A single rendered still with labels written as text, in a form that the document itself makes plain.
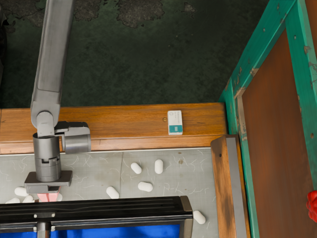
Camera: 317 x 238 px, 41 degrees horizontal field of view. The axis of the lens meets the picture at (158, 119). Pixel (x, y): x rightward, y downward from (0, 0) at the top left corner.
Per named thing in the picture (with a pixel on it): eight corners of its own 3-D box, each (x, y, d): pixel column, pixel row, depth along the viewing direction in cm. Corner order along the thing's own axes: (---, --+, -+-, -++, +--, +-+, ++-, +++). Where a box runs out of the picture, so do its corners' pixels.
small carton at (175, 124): (167, 113, 111) (167, 110, 109) (180, 113, 111) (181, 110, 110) (168, 135, 109) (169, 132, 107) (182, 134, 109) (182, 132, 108)
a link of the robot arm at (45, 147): (31, 127, 97) (32, 135, 92) (62, 124, 99) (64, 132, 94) (34, 155, 99) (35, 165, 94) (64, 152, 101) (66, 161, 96)
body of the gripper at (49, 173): (70, 189, 96) (68, 159, 94) (24, 191, 96) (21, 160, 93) (73, 177, 103) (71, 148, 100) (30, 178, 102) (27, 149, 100)
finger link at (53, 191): (60, 221, 98) (57, 184, 96) (29, 223, 98) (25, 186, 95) (63, 207, 105) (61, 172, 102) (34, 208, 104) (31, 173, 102)
